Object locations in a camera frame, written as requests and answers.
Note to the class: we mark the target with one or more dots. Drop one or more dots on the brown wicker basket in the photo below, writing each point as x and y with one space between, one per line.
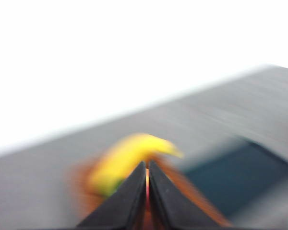
187 191

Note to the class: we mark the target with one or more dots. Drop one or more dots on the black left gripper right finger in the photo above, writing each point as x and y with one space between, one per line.
170 203

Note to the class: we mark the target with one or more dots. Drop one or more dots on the yellow banana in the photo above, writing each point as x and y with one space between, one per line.
129 158

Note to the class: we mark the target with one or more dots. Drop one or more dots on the black rectangular tray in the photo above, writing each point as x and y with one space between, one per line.
237 175

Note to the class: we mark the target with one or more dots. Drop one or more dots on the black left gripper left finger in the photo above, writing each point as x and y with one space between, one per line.
124 203

